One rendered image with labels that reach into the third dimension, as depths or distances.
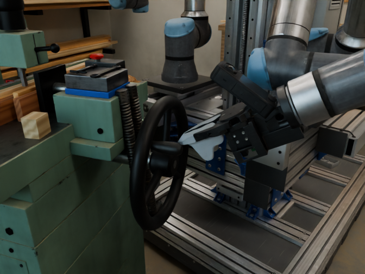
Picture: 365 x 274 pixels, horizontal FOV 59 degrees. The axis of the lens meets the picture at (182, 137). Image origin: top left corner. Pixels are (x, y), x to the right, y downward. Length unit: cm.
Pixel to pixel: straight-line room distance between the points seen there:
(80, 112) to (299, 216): 118
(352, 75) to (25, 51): 61
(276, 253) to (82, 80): 102
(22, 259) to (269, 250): 95
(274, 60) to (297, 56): 4
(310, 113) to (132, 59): 420
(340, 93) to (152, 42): 399
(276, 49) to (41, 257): 59
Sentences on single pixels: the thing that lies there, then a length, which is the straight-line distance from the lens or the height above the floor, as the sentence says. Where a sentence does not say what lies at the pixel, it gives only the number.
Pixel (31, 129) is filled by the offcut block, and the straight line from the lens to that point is 64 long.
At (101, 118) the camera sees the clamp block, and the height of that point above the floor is 92.
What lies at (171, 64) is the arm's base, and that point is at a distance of 128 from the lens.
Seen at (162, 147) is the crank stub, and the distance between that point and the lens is 57.
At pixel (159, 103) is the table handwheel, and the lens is 62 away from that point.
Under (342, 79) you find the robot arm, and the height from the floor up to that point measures 104.
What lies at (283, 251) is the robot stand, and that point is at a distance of 140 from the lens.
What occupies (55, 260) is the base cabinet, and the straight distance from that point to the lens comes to 76.
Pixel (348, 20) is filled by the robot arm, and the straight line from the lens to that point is 95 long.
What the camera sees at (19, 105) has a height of 94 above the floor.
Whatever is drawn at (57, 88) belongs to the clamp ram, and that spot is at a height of 95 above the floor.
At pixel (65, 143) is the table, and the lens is 68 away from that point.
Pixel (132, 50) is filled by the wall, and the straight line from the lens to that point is 460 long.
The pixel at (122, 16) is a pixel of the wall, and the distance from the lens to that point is 462.
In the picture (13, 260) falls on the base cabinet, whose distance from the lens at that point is 75.
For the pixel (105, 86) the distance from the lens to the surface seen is 63.
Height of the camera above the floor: 115
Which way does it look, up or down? 25 degrees down
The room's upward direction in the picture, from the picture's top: straight up
